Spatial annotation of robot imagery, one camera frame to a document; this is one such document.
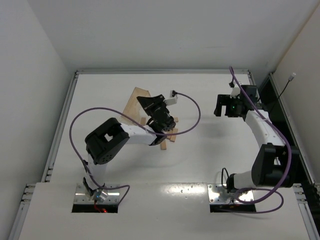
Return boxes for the wooden block box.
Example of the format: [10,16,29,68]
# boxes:
[122,87,151,123]

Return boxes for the wood block row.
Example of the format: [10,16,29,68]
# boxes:
[168,128,178,142]
[160,140,167,151]

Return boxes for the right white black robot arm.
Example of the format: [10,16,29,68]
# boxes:
[213,85,300,193]

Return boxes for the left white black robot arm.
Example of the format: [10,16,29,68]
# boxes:
[83,92,178,197]

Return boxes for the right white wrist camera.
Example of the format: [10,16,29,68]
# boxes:
[229,81,241,99]

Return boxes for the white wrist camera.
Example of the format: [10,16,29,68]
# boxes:
[164,90,178,106]
[229,81,241,99]

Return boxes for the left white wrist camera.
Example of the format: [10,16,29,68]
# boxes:
[164,90,178,106]

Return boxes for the black wall cable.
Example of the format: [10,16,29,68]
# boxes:
[264,72,297,118]

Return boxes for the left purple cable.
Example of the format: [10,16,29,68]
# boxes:
[69,91,202,201]

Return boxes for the purple cable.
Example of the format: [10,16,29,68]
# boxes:
[228,66,293,214]
[69,91,202,201]

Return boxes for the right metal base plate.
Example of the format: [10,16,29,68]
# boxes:
[207,183,254,205]

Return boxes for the metal base plate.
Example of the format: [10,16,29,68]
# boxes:
[73,184,120,205]
[207,183,254,205]

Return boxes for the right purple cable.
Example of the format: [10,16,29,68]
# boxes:
[228,66,293,214]

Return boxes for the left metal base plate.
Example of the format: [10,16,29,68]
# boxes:
[73,184,120,205]

